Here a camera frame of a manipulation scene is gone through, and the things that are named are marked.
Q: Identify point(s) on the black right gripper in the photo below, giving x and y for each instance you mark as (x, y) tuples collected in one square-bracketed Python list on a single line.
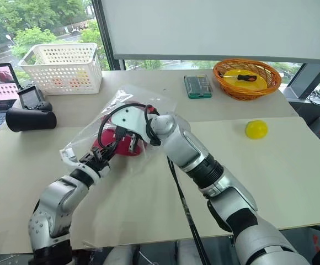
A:
[(125, 138)]

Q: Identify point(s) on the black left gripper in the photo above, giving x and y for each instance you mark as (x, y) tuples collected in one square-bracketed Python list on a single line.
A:
[(92, 161)]

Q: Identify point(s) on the red object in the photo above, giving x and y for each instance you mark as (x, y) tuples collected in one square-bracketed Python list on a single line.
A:
[(124, 149)]

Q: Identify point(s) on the clear plastic bag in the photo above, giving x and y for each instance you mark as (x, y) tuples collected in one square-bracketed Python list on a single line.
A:
[(154, 95)]

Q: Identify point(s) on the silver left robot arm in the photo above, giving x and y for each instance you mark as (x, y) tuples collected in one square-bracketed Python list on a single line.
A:
[(55, 198)]

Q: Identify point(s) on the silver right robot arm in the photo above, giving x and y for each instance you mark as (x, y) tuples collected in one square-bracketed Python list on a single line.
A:
[(231, 193)]

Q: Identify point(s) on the black cylindrical speaker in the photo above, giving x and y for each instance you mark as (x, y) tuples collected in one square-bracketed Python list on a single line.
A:
[(30, 120)]

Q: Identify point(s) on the green screwdriver bit case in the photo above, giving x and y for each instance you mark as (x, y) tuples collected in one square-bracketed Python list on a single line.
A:
[(198, 87)]

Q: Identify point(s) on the black handheld joystick controller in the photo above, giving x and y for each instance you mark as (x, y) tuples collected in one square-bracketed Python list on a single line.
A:
[(30, 99)]

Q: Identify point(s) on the white perforated plastic basket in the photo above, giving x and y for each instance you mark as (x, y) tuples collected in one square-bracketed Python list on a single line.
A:
[(63, 59)]

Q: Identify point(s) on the grey rounded shape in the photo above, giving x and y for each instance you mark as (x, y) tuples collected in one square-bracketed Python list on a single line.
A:
[(121, 256)]

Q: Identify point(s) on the orange wicker basket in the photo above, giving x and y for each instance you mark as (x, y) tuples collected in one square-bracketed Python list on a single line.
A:
[(245, 95)]

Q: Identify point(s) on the yellow ball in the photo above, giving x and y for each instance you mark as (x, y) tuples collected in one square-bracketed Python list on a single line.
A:
[(256, 129)]

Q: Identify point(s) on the yellow plate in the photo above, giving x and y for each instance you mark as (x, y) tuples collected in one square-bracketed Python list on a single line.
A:
[(245, 84)]

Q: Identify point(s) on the white board panel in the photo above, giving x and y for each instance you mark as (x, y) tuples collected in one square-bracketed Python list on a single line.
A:
[(218, 27)]

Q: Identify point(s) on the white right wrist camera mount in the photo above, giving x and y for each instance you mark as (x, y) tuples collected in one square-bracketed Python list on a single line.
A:
[(129, 118)]

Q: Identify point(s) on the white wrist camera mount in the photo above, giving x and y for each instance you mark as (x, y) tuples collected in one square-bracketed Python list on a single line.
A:
[(69, 160), (129, 118)]

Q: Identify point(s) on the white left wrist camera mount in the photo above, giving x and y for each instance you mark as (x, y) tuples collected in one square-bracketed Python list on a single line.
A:
[(69, 160)]

